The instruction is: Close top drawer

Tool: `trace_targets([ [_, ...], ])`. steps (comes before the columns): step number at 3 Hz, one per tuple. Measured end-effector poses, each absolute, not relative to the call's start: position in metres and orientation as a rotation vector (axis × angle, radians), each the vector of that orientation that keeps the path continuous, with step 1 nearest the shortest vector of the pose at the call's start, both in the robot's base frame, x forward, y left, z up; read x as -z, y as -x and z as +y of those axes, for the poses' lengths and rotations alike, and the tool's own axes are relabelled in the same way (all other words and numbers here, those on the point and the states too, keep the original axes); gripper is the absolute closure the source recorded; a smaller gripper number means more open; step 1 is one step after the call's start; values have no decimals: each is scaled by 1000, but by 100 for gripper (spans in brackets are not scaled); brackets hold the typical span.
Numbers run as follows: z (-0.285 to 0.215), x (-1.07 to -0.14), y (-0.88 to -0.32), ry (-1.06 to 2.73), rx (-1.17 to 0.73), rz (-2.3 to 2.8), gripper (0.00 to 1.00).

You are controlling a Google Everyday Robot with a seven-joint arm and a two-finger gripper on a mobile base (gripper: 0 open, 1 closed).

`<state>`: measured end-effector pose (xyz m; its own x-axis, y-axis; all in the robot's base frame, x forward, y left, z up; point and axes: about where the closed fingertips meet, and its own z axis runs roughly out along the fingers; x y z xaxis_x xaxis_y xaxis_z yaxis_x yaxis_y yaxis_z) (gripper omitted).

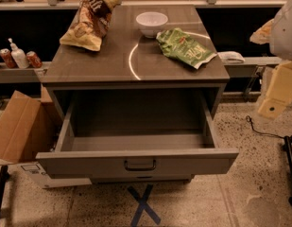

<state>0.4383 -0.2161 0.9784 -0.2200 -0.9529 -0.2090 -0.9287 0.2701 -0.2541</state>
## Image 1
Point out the white bowl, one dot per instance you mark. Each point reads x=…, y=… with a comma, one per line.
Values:
x=151, y=23

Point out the green chip bag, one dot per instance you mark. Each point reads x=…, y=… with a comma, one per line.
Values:
x=179, y=45

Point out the white folded cloth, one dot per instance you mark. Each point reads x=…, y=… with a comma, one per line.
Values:
x=231, y=57

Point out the red soda can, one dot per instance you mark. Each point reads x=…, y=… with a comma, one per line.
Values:
x=5, y=54
x=34, y=59

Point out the grey drawer cabinet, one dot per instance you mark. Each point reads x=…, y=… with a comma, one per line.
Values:
x=128, y=61

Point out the grey middle drawer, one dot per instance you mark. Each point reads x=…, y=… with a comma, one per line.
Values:
x=155, y=178

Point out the brown cardboard box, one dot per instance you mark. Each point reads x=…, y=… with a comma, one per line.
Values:
x=28, y=126

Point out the grey top drawer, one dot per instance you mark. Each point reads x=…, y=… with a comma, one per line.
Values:
x=131, y=133

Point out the white cardboard box flap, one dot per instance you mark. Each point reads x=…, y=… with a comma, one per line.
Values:
x=38, y=175

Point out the white pump bottle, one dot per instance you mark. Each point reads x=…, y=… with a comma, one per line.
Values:
x=18, y=55

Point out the grey drawer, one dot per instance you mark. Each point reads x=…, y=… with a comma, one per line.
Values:
x=155, y=178
x=131, y=133

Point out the brown yellow chip bag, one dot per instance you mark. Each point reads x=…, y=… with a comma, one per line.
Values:
x=91, y=24

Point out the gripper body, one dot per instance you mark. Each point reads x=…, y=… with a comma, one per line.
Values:
x=284, y=35

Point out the left red soda can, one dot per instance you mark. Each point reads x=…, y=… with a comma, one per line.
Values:
x=5, y=54

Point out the black stand left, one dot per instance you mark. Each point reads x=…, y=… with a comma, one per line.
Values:
x=4, y=176

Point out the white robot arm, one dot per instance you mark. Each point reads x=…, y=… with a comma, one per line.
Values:
x=281, y=33

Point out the right red soda can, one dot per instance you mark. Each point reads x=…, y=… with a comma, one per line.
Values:
x=34, y=59

